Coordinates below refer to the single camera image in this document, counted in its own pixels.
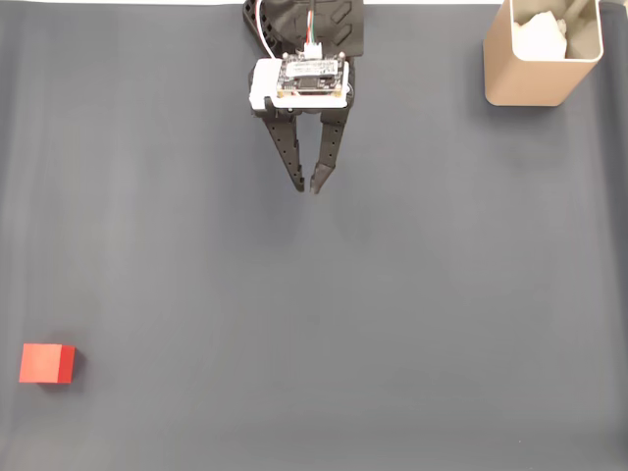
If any red cube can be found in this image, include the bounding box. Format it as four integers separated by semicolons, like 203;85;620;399
18;342;78;386

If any beige box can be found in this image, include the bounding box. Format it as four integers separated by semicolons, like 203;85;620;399
483;0;604;108

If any white crumpled cloth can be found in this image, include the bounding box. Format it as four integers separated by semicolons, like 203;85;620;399
512;12;570;61

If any white camera circuit board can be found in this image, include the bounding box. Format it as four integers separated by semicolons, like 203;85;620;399
247;52;352;110

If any white red servo wire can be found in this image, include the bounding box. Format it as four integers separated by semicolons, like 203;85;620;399
254;0;285;60

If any black camera cable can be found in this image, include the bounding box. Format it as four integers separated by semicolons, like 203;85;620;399
303;0;323;56

